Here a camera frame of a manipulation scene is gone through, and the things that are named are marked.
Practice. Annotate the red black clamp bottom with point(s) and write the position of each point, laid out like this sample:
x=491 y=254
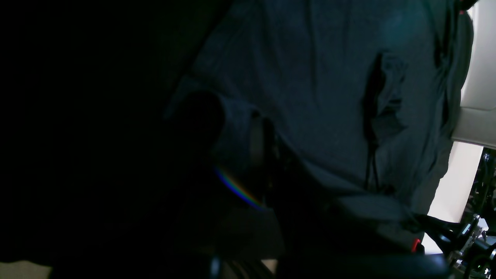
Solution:
x=417 y=247

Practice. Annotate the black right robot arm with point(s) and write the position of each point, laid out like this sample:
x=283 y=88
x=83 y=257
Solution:
x=468 y=246

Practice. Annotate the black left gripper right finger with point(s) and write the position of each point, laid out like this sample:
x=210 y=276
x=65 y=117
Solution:
x=335 y=233

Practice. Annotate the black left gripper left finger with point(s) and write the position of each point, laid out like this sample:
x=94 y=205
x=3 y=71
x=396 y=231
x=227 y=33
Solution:
x=133 y=232

